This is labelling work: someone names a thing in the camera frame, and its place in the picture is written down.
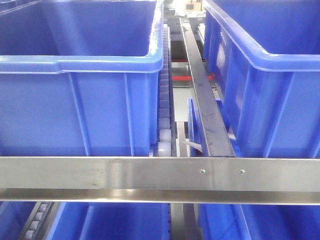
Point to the blue bin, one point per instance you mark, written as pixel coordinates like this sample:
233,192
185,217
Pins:
259,222
111,221

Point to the lower blue bin left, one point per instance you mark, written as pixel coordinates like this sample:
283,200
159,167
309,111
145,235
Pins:
111,221

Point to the lower blue bin right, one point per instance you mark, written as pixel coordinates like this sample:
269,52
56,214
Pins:
259,222

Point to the steel divider rail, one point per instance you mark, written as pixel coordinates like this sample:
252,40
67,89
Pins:
215,141

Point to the steel front shelf rail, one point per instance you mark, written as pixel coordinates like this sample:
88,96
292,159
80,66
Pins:
228,180

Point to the white roller track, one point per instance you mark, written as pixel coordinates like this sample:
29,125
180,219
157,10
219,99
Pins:
164,104

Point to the blue bin rack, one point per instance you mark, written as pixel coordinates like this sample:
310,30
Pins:
80,77
265,58

